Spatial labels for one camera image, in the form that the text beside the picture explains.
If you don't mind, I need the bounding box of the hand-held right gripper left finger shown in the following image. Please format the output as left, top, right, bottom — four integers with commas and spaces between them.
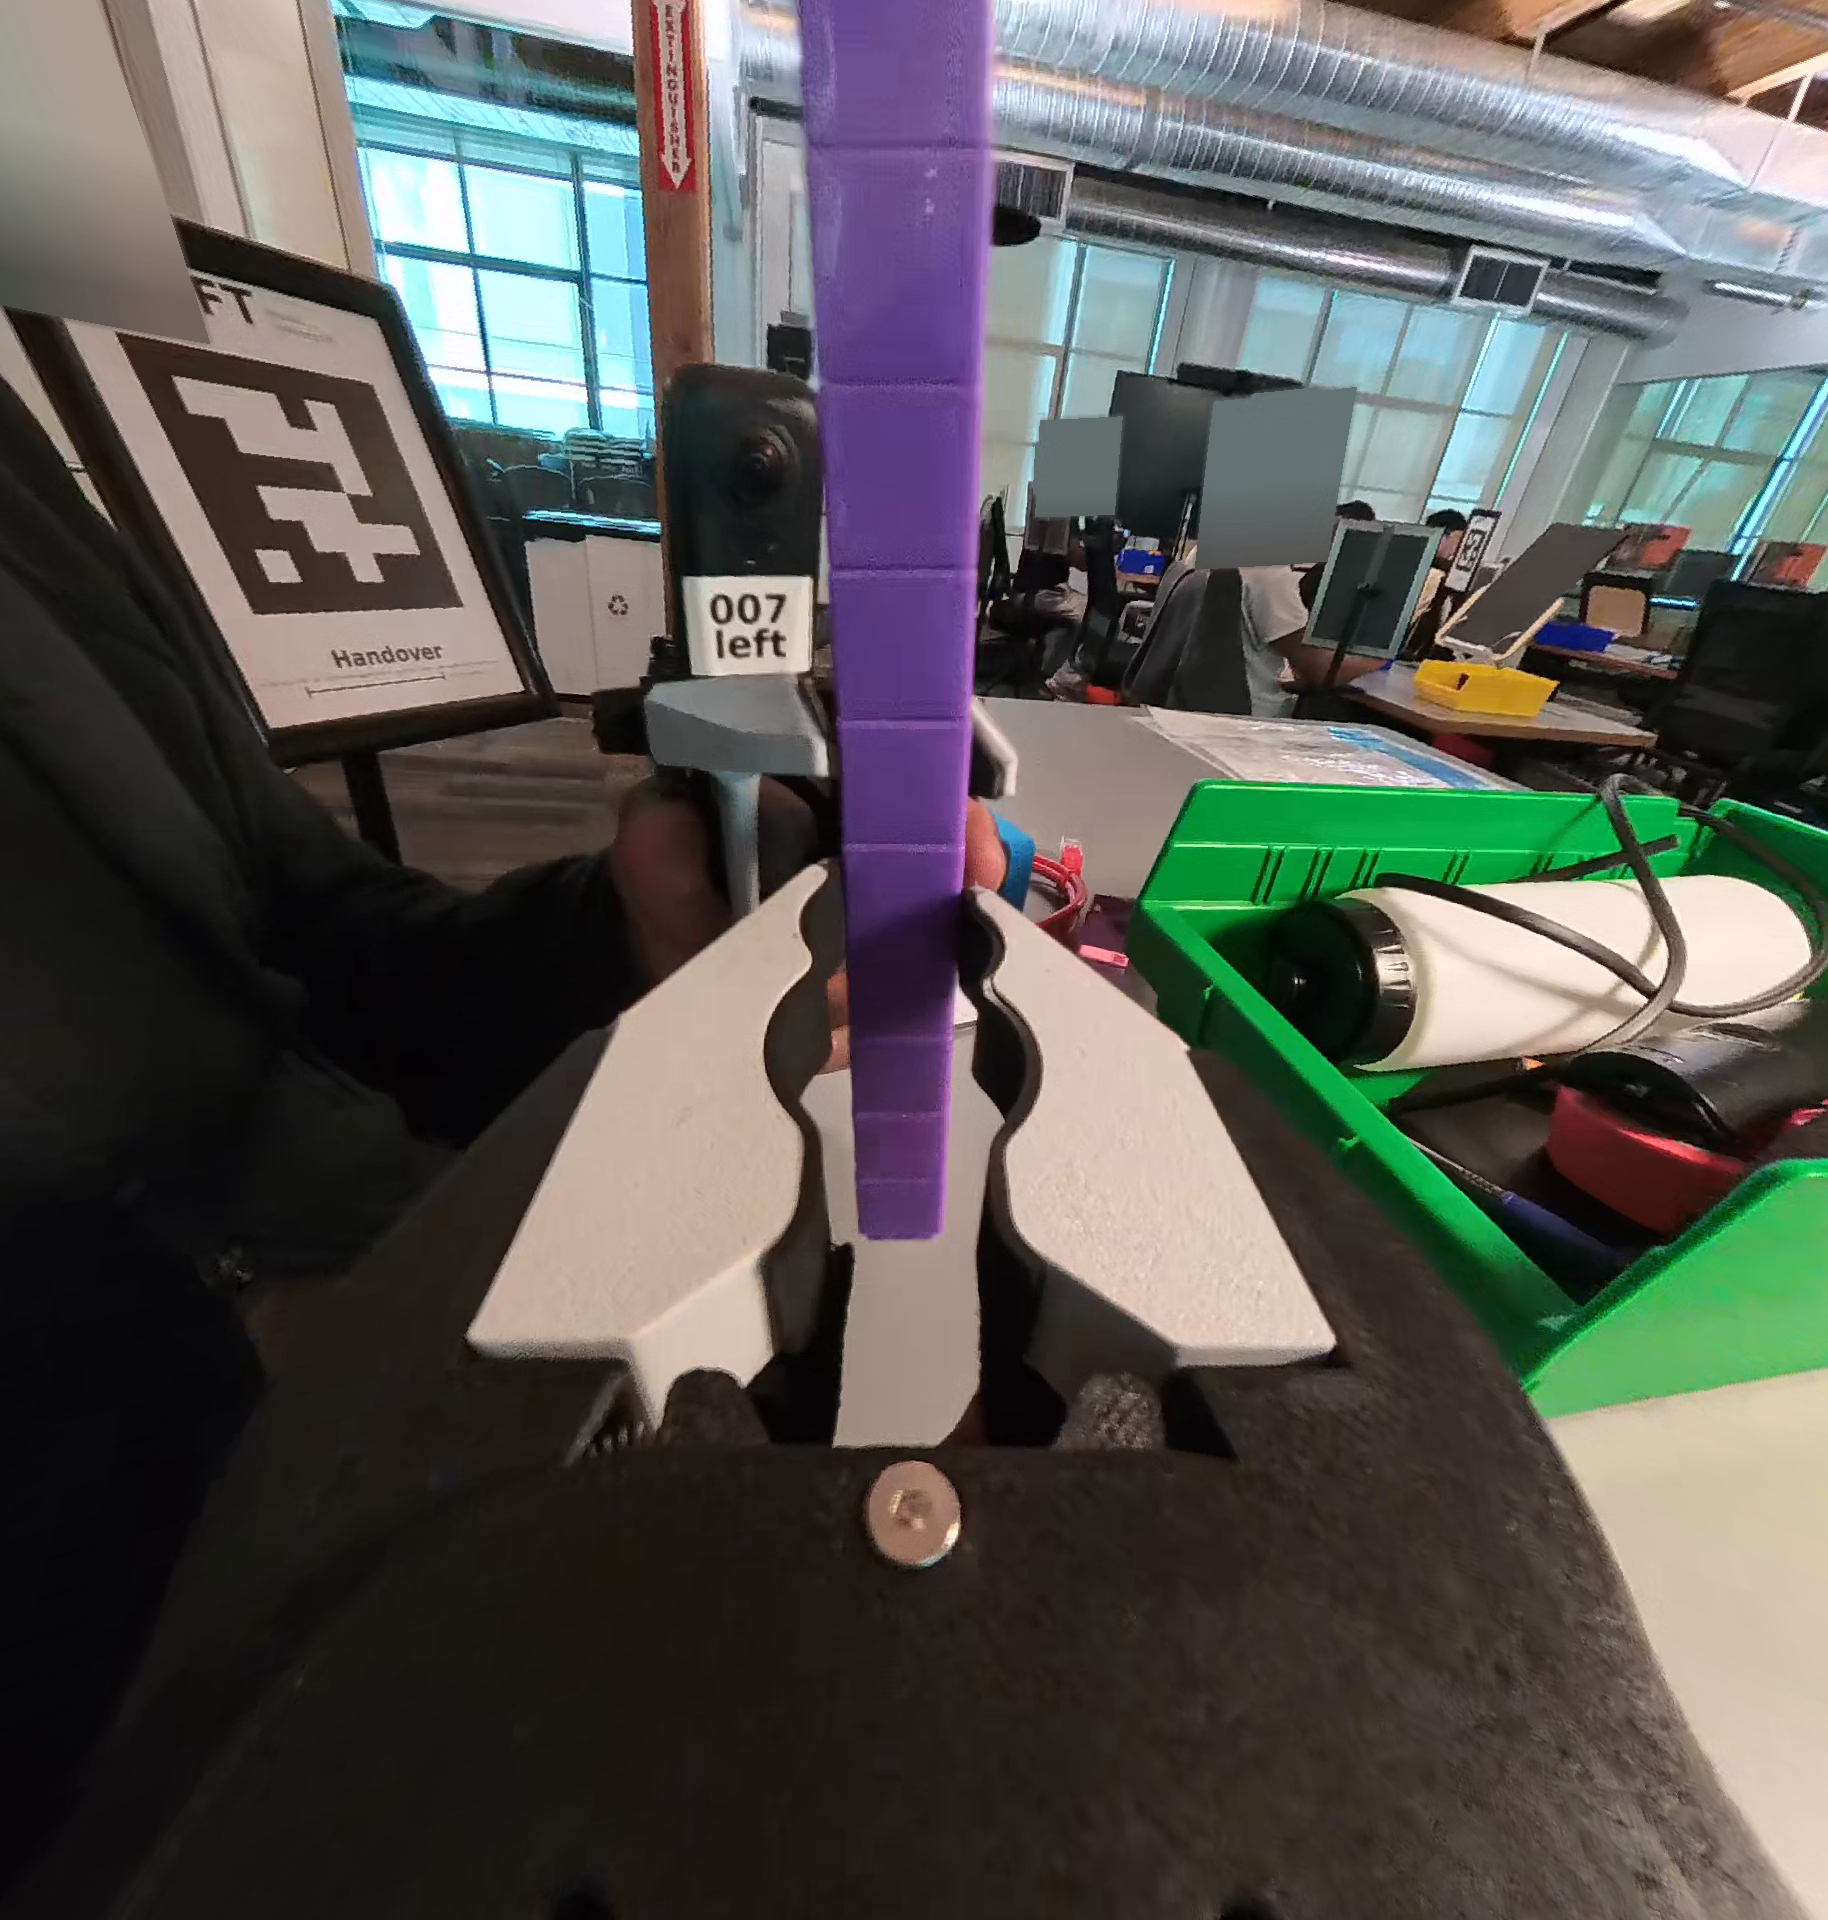
464, 865, 853, 1436

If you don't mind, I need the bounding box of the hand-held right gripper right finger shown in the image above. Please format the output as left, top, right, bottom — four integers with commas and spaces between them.
961, 891, 1341, 1418

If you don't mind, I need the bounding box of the purple plastic tool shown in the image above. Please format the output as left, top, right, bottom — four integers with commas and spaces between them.
794, 0, 1000, 1240

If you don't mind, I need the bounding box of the green plastic bin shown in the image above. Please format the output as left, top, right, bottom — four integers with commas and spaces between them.
1131, 780, 1828, 1418

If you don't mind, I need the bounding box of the person's left hand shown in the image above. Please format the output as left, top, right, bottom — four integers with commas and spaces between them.
608, 776, 771, 1010

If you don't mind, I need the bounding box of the white recycling cabinet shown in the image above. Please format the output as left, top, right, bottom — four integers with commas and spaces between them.
524, 525, 674, 698

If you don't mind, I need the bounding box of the black monitor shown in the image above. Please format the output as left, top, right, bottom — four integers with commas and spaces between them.
1110, 371, 1251, 573

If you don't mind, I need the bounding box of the printed paper sheet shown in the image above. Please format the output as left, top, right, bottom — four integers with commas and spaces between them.
1155, 715, 1516, 798

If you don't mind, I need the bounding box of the white cylinder with black cap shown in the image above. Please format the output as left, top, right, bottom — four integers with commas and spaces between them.
1267, 869, 1821, 1076

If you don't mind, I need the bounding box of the red round tool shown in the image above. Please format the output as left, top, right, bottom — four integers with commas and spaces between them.
1545, 1080, 1792, 1238

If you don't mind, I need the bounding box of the yellow box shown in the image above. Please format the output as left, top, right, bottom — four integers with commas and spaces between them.
1416, 659, 1557, 723

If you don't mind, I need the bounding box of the red cable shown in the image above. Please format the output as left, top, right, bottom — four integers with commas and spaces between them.
1023, 846, 1110, 968

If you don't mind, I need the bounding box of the blue handled tool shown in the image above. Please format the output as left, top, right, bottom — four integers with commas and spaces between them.
1425, 1135, 1590, 1261

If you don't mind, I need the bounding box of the black cable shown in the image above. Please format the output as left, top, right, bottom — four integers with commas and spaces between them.
1389, 776, 1828, 1036

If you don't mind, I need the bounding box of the black cylindrical handle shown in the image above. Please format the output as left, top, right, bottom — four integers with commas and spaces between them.
1590, 1034, 1828, 1158

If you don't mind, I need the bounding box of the thin silver air duct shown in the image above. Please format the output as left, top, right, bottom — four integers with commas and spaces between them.
991, 164, 1815, 333

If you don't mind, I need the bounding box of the large silver air duct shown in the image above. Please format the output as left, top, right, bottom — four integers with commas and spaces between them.
736, 0, 1828, 213

